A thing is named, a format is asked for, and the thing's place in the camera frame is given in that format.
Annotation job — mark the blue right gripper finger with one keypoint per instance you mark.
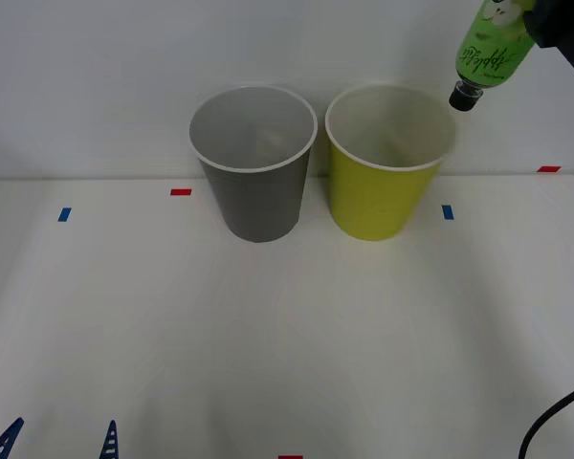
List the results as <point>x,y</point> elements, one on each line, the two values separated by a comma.
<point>543,33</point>

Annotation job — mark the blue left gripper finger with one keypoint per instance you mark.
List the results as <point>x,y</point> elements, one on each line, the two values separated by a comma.
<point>110,444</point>
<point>4,442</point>

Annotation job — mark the green plastic bottle black cap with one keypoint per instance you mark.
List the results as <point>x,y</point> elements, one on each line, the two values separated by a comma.
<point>492,48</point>

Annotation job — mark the yellow-green plastic waste bin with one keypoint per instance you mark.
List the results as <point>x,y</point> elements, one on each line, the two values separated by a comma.
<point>375,201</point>

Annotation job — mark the grey plastic waste bin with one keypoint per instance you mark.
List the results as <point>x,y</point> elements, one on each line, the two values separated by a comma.
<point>263,205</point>

